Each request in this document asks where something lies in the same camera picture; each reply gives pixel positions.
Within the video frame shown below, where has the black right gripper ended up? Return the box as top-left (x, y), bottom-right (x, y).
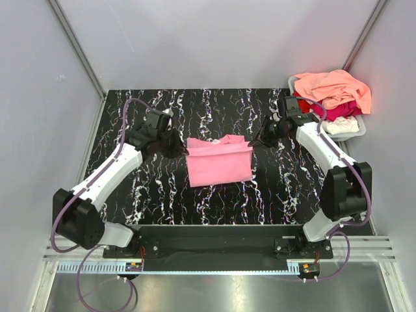
top-left (249, 115), bottom-right (289, 149)

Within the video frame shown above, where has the pink t shirt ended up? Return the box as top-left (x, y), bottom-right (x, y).
top-left (187, 135), bottom-right (253, 187)

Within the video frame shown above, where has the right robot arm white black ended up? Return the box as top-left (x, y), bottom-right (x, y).
top-left (249, 96), bottom-right (372, 258)

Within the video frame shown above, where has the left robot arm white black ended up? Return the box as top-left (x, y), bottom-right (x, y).
top-left (50, 109), bottom-right (188, 257)

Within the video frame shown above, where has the white cream shirt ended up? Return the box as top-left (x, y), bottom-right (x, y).
top-left (321, 116), bottom-right (359, 135)

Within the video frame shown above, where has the peach orange shirt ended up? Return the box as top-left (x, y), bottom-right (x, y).
top-left (294, 70), bottom-right (372, 114)

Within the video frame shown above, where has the magenta red shirt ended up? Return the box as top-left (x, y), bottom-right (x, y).
top-left (293, 92), bottom-right (372, 121)

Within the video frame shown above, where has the white plastic laundry basket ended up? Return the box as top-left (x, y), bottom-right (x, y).
top-left (287, 75), bottom-right (367, 143)

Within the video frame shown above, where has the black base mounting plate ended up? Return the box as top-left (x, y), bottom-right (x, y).
top-left (103, 225), bottom-right (333, 274)

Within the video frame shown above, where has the white slotted cable duct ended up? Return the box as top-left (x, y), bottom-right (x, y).
top-left (57, 262), bottom-right (321, 274)

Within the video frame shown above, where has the left aluminium corner post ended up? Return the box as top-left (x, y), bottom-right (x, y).
top-left (47, 0), bottom-right (107, 98)

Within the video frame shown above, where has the aluminium corner post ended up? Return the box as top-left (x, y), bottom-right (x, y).
top-left (343, 0), bottom-right (390, 72)
top-left (47, 0), bottom-right (107, 98)

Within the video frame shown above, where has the right aluminium corner post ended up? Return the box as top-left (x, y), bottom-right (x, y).
top-left (343, 0), bottom-right (390, 72)

